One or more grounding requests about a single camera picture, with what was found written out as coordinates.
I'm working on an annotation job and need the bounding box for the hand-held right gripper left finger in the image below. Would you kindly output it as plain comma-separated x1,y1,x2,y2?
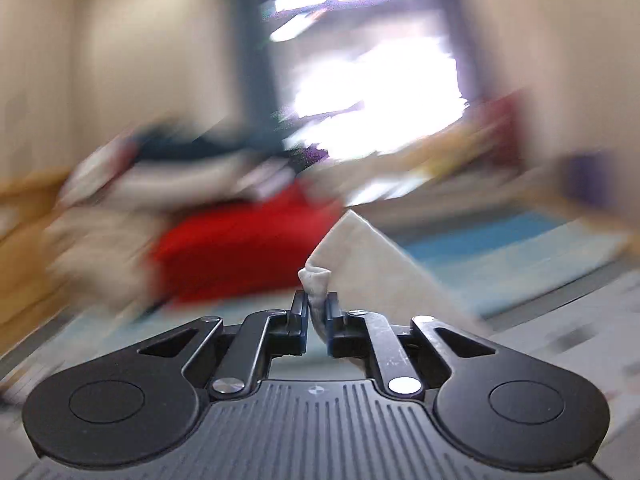
139,291,310,402

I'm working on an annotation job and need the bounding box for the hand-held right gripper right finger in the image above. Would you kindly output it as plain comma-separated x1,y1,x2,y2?
326,293,495,402

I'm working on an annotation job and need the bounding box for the white small garment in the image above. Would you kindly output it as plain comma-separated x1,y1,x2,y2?
298,210,495,367

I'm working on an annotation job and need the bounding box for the red folded blanket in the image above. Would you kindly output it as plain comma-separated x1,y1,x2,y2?
150,184,352,307

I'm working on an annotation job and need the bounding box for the printed light blue blanket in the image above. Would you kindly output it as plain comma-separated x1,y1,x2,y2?
0,205,632,401

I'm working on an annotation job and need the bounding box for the dark blue cloth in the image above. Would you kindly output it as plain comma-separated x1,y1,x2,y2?
124,124,282,163

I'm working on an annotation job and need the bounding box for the beige folded blanket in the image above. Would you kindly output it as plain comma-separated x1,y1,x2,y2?
44,199,167,313

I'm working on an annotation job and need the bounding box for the bright window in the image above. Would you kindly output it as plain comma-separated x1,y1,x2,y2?
259,0,472,162

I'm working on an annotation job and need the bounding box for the purple box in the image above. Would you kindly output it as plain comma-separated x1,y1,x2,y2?
569,152,617,207

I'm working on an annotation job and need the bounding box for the wooden bed frame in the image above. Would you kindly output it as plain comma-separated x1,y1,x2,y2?
0,167,72,357

